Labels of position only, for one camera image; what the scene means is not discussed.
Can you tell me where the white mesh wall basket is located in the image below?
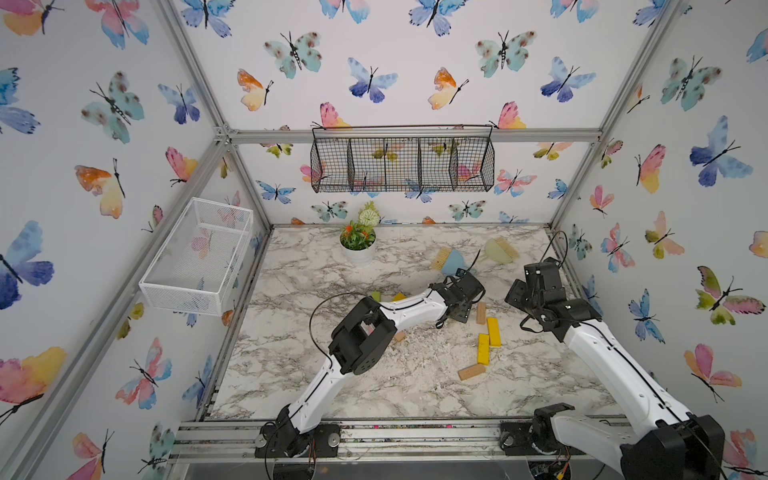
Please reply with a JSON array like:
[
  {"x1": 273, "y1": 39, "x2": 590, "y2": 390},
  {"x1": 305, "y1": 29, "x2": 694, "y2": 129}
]
[{"x1": 139, "y1": 197, "x2": 253, "y2": 316}]

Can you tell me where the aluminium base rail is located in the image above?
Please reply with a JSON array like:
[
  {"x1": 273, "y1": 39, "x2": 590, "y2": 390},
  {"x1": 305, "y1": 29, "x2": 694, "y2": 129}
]
[{"x1": 170, "y1": 417, "x2": 595, "y2": 464}]

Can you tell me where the black wire wall basket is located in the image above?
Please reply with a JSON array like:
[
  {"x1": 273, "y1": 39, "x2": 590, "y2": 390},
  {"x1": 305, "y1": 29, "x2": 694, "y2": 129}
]
[{"x1": 303, "y1": 125, "x2": 495, "y2": 194}]

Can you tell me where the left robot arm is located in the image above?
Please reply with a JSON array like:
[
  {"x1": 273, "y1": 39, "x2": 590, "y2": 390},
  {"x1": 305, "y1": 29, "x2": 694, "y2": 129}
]
[{"x1": 255, "y1": 269, "x2": 486, "y2": 459}]

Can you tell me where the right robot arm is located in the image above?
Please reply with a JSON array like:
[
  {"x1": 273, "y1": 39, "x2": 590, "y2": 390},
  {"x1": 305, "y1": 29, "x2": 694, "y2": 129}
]
[{"x1": 500, "y1": 258, "x2": 726, "y2": 479}]

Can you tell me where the white potted artificial plant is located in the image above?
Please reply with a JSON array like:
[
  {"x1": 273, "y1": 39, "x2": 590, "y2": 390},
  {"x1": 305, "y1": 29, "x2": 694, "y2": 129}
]
[{"x1": 339, "y1": 200, "x2": 381, "y2": 267}]

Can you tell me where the natural wood block bottom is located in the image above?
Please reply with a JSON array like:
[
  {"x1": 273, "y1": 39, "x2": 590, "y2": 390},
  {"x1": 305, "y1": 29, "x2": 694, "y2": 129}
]
[{"x1": 458, "y1": 363, "x2": 486, "y2": 381}]

